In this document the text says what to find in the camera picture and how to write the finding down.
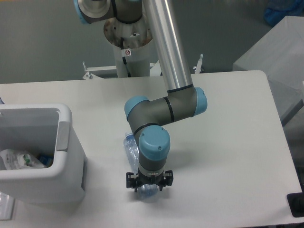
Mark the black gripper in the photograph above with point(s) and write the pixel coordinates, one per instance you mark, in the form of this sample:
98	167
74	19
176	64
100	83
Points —
133	181

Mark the crushed clear plastic bottle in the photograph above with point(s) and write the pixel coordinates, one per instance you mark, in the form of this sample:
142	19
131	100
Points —
145	191

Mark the clear plastic wrapper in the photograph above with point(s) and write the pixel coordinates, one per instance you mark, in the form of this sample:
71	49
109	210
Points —
18	160

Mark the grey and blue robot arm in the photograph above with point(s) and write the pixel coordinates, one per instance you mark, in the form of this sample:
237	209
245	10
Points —
147	117

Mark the white trash can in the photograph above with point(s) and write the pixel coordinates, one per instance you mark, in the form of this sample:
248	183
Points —
43	129

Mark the blue and yellow box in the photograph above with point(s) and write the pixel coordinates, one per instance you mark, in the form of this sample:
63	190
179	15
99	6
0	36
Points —
46	160

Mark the black device at table edge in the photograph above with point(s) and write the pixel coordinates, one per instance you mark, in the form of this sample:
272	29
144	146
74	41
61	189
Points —
296	204

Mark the grey covered cabinet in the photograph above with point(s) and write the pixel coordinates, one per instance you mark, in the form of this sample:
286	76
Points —
280	55

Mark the blue plastic bag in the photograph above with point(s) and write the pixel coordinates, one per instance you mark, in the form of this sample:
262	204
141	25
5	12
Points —
276	10

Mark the white metal base frame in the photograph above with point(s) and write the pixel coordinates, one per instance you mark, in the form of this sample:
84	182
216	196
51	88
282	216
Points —
155	70

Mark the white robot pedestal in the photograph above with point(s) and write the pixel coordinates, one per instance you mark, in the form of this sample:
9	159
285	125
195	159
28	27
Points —
131	45

